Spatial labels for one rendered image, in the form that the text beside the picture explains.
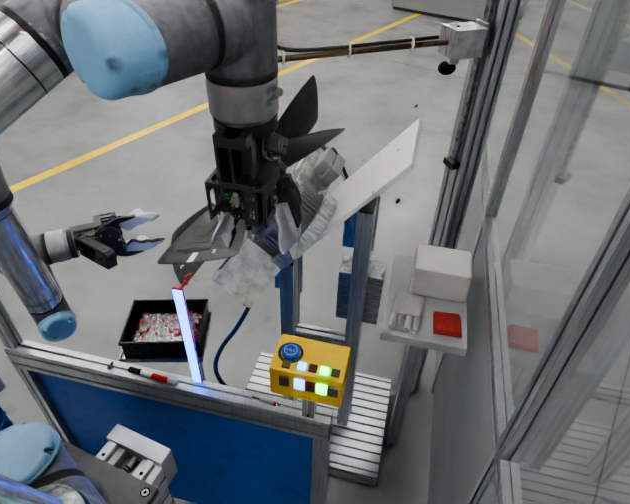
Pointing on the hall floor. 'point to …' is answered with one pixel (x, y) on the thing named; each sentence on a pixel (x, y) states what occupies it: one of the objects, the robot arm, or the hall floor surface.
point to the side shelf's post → (403, 393)
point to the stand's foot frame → (379, 398)
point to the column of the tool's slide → (450, 193)
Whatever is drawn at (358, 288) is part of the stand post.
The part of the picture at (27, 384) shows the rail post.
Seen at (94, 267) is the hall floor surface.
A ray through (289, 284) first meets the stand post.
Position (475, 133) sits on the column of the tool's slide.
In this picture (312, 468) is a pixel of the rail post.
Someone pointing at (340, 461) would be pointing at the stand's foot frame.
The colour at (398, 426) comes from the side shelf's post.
